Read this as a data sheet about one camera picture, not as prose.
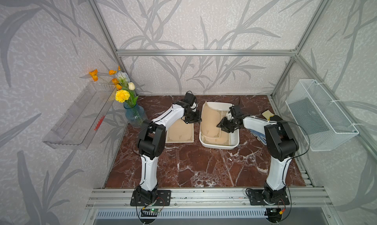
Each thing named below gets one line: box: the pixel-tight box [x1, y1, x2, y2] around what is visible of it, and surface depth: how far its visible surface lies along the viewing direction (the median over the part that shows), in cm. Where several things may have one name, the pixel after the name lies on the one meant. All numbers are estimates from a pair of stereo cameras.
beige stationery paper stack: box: [200, 101, 231, 145], surface depth 98 cm
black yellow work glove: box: [261, 109, 283, 121], surface depth 109 cm
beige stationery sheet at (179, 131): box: [165, 118, 194, 143], surface depth 99 cm
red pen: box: [94, 115, 106, 131], surface depth 67 cm
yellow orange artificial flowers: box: [88, 65, 139, 108], surface depth 84 cm
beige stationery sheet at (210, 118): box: [200, 101, 223, 139], surface depth 101 cm
